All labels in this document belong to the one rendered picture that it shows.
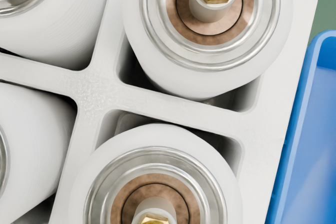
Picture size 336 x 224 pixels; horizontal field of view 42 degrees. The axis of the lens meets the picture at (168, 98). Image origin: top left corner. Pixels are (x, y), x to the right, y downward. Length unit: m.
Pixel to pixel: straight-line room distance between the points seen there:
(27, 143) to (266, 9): 0.15
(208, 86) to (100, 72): 0.10
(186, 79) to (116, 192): 0.07
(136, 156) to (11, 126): 0.07
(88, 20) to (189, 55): 0.09
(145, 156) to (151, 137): 0.01
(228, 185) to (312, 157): 0.28
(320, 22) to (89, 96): 0.30
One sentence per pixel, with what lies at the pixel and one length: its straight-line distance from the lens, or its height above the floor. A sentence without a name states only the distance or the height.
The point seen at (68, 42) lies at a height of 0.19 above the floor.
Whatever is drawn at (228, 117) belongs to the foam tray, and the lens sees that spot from 0.31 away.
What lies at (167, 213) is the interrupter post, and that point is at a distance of 0.21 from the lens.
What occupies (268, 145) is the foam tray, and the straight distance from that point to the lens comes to 0.31.
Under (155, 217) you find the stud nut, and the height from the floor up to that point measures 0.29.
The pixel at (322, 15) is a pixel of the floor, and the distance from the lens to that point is 0.53.
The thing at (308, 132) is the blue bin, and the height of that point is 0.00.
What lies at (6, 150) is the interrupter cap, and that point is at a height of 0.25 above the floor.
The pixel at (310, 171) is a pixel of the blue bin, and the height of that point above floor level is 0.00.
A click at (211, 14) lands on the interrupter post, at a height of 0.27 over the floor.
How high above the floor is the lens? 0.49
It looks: 88 degrees down
